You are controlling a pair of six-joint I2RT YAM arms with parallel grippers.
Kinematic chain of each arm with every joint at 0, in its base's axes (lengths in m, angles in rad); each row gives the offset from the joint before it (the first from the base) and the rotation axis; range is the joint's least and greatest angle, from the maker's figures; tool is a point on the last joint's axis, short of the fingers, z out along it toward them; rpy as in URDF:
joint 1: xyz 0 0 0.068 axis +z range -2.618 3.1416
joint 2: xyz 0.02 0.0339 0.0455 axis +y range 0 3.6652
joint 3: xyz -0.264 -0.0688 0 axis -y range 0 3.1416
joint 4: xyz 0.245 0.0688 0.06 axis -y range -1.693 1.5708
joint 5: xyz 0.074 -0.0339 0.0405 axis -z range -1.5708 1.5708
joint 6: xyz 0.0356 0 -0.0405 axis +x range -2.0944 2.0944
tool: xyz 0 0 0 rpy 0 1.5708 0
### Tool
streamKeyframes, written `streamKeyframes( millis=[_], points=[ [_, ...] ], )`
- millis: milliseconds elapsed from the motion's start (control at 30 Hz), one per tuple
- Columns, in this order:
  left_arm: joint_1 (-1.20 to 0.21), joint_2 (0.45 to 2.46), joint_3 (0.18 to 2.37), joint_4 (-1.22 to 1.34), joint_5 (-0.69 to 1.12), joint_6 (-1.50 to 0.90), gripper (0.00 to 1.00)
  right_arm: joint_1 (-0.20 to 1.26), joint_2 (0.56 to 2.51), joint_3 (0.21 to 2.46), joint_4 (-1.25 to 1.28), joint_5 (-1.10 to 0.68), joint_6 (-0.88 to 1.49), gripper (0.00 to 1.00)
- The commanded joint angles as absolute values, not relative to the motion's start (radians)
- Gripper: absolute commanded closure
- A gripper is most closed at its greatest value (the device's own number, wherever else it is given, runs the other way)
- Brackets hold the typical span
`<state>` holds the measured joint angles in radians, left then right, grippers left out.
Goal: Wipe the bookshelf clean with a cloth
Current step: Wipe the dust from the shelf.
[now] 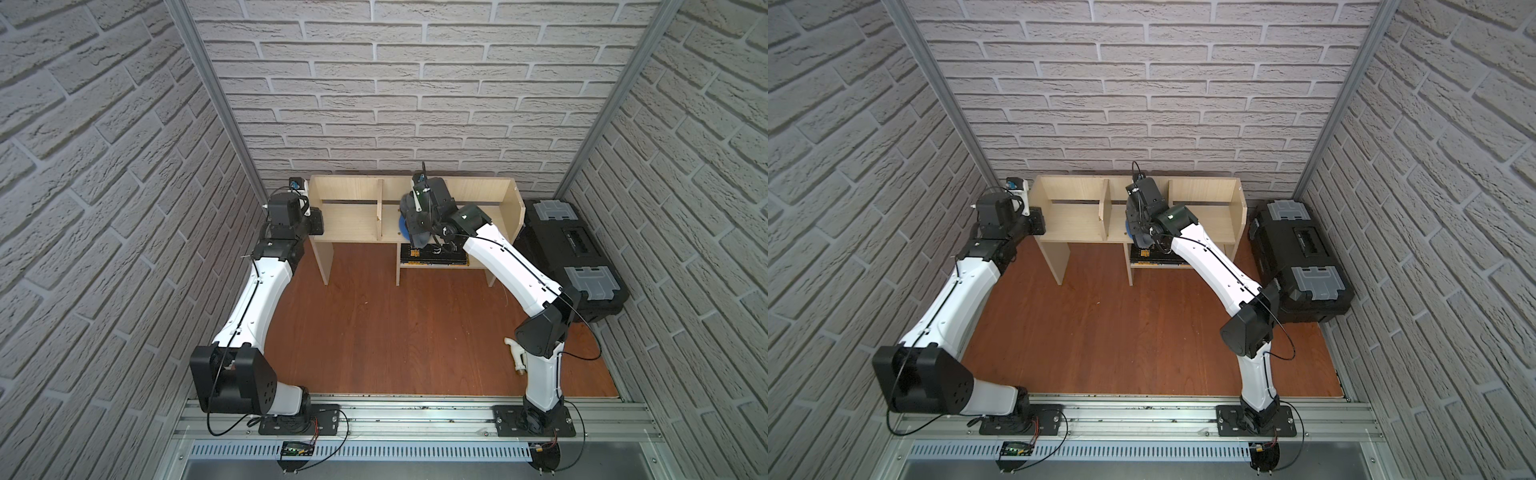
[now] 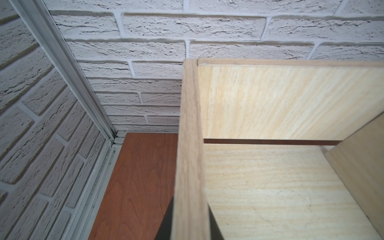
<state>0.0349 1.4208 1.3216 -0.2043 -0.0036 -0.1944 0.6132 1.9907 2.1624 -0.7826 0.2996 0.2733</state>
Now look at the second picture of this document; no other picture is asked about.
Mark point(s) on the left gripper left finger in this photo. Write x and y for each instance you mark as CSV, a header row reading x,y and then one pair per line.
x,y
165,229

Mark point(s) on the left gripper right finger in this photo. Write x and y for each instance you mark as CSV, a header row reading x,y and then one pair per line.
x,y
215,230

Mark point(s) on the aluminium rail frame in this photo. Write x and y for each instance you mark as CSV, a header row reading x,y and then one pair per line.
x,y
52,153

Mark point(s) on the light wooden bookshelf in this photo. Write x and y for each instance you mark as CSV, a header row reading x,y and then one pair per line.
x,y
280,150

